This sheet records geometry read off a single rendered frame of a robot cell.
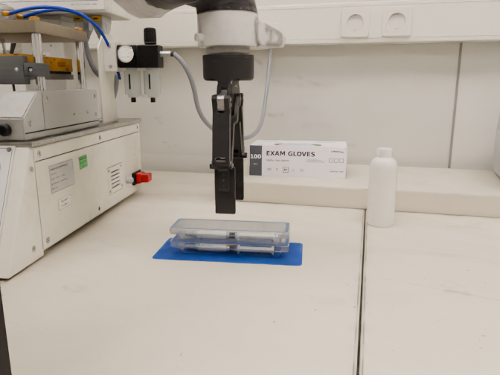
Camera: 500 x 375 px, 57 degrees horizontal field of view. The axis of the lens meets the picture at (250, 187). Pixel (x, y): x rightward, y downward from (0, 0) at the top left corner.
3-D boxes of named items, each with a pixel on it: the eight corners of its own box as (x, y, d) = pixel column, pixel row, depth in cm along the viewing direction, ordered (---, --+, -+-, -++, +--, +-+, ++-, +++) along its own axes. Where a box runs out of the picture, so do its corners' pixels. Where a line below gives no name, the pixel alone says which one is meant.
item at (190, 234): (169, 242, 71) (168, 228, 71) (178, 231, 77) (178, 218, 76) (288, 247, 69) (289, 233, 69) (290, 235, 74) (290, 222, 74)
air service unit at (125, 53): (111, 101, 99) (107, 29, 96) (178, 102, 98) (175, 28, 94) (101, 103, 94) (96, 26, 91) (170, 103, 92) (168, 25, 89)
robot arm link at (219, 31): (189, 10, 62) (190, 52, 64) (282, 8, 61) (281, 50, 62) (209, 21, 74) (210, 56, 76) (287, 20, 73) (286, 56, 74)
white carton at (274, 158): (257, 166, 123) (257, 138, 121) (344, 169, 119) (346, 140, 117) (248, 175, 111) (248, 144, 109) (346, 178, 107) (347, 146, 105)
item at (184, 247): (170, 255, 72) (169, 242, 71) (179, 242, 77) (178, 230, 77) (288, 260, 70) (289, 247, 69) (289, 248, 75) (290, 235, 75)
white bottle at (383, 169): (385, 230, 84) (390, 151, 81) (361, 224, 88) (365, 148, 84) (398, 223, 88) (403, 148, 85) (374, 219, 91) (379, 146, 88)
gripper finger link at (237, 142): (216, 96, 69) (217, 92, 70) (222, 158, 76) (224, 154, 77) (242, 96, 69) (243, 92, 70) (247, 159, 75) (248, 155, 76)
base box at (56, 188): (14, 187, 118) (7, 120, 114) (156, 191, 114) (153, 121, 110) (-213, 270, 66) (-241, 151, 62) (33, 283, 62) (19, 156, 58)
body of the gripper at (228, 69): (209, 55, 72) (210, 115, 74) (196, 51, 64) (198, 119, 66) (257, 54, 71) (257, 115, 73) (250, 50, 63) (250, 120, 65)
